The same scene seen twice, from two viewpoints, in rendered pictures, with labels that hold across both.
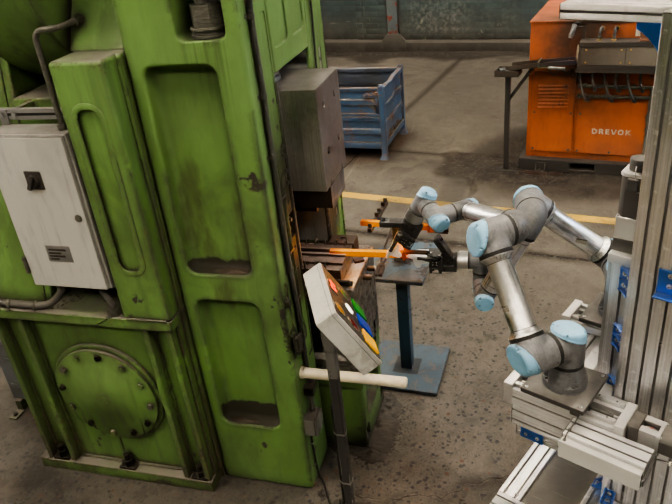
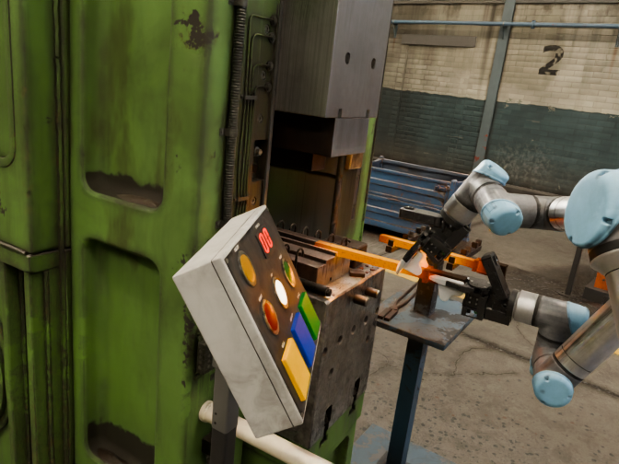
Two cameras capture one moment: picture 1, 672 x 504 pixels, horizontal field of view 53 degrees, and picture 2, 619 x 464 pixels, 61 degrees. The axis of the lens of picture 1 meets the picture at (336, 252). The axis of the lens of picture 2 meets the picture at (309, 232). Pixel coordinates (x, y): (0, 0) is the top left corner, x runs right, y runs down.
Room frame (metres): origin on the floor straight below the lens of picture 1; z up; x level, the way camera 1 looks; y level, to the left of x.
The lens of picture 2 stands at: (1.17, -0.21, 1.44)
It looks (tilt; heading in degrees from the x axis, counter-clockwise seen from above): 16 degrees down; 11
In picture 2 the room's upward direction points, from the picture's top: 6 degrees clockwise
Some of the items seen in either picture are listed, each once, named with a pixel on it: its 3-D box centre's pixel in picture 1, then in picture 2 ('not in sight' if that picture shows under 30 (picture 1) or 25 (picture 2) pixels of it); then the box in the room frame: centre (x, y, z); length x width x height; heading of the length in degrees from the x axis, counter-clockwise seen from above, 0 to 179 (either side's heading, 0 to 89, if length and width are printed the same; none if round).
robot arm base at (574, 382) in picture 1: (565, 369); not in sight; (1.80, -0.74, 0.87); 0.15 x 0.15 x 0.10
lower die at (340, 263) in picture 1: (300, 261); (272, 248); (2.61, 0.16, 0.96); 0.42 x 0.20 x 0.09; 72
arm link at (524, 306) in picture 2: (462, 259); (524, 307); (2.41, -0.52, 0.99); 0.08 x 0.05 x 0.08; 162
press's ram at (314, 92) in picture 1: (285, 125); (301, 33); (2.65, 0.15, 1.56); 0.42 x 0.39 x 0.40; 72
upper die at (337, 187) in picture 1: (289, 186); (284, 125); (2.61, 0.16, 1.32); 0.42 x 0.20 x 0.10; 72
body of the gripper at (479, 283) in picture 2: (443, 260); (489, 300); (2.43, -0.44, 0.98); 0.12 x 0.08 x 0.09; 72
